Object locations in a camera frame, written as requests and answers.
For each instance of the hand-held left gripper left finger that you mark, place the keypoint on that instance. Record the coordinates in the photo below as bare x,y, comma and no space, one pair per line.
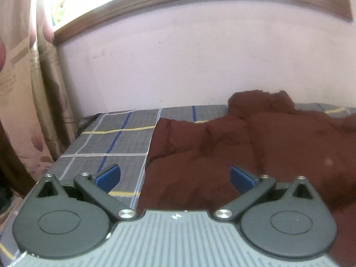
108,176

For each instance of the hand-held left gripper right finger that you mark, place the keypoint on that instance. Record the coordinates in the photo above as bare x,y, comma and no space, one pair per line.
242,179

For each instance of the maroon garment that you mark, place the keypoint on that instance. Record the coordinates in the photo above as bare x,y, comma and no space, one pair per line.
208,155

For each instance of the grey checked bedsheet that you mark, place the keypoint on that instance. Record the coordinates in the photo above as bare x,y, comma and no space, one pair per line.
116,139

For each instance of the beige floral curtain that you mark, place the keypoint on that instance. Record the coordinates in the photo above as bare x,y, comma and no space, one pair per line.
22,89

